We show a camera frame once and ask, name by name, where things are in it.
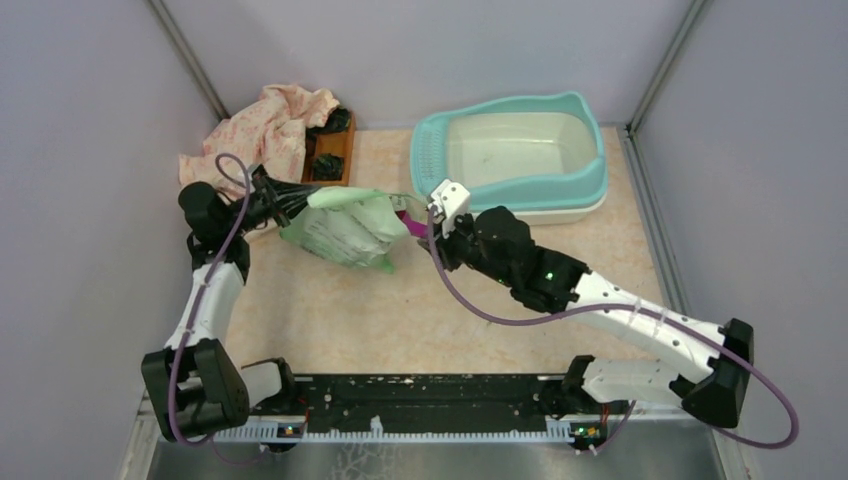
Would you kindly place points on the teal litter box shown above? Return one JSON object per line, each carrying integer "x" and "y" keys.
{"x": 541, "y": 156}

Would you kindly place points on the green litter bag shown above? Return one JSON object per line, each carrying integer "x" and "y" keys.
{"x": 353, "y": 227}

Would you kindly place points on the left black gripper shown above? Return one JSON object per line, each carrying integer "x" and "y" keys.
{"x": 289, "y": 195}

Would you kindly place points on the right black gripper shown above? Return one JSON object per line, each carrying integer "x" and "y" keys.
{"x": 444, "y": 245}

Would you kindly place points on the dark plant near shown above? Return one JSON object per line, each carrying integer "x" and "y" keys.
{"x": 327, "y": 167}

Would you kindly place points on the wooden tray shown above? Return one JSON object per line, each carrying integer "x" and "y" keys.
{"x": 329, "y": 150}

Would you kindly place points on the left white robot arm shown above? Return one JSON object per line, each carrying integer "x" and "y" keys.
{"x": 193, "y": 385}

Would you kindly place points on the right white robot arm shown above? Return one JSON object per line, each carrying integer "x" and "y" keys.
{"x": 701, "y": 367}

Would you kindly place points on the dark plant far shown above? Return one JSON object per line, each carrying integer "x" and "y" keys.
{"x": 338, "y": 121}

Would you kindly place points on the dark plant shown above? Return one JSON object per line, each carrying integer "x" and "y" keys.
{"x": 327, "y": 167}
{"x": 338, "y": 121}

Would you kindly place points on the purple plastic scoop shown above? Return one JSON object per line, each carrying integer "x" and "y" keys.
{"x": 417, "y": 229}

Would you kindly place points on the pink patterned cloth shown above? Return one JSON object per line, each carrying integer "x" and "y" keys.
{"x": 270, "y": 132}

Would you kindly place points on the white slotted cable duct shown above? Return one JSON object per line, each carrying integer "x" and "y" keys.
{"x": 273, "y": 432}

